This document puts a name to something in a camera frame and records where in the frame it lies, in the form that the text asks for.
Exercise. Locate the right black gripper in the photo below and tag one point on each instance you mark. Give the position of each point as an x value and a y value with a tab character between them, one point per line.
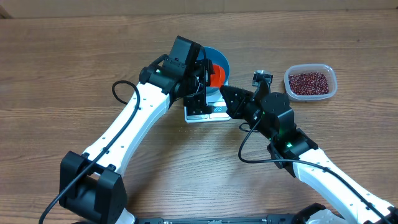
236	107

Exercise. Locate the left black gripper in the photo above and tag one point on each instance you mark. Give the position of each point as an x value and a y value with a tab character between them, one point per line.
203	68

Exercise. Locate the orange measuring scoop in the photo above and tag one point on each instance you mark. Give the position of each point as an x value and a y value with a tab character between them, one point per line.
218	77

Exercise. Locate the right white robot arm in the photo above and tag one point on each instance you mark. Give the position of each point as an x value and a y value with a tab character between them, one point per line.
290	148

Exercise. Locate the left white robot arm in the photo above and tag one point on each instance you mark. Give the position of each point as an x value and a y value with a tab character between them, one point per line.
91	183

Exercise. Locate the white digital kitchen scale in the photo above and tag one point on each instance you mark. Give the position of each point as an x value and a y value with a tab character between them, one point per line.
218	107

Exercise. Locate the blue metal bowl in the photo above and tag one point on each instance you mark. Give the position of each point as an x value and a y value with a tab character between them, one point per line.
216	57

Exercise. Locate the clear plastic container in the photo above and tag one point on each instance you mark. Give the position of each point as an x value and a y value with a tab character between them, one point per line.
306	68

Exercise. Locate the red beans in container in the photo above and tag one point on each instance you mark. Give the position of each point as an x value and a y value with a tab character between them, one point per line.
312	83

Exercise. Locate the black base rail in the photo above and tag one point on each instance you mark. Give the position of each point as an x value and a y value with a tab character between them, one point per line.
268	219

